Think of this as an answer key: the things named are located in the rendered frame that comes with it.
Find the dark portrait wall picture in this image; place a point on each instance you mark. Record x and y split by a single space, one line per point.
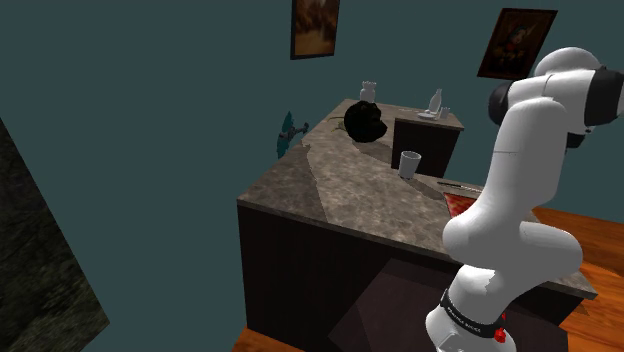
516 44

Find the dark cabinet with stone top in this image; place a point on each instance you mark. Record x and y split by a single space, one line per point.
292 268

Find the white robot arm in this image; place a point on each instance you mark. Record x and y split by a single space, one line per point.
507 195

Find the brown framed wall picture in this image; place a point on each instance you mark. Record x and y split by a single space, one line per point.
314 27

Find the black round lump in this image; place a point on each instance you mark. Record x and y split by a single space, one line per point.
363 122

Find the white bottle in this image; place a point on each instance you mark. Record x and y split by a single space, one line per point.
436 102

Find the red patterned mat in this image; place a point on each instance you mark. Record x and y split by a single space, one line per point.
458 204

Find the white plate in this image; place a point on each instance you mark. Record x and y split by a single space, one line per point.
425 116

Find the white jar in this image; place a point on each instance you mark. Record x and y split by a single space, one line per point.
368 92

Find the dark robot stand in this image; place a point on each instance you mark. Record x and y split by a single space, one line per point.
390 312

